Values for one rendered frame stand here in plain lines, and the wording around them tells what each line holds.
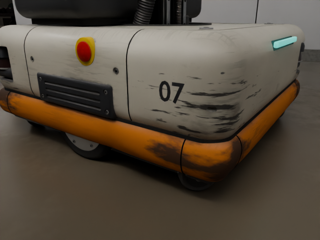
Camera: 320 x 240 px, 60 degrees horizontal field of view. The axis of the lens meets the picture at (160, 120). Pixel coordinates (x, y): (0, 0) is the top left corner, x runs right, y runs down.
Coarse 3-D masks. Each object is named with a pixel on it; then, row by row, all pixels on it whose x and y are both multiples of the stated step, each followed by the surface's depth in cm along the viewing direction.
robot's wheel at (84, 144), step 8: (64, 136) 64; (72, 136) 62; (72, 144) 63; (80, 144) 61; (88, 144) 60; (96, 144) 58; (80, 152) 62; (88, 152) 61; (96, 152) 59; (104, 152) 58
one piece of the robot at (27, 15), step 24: (24, 0) 63; (48, 0) 58; (72, 0) 55; (96, 0) 57; (120, 0) 62; (144, 0) 61; (168, 0) 68; (192, 0) 88; (48, 24) 65; (72, 24) 60; (96, 24) 61
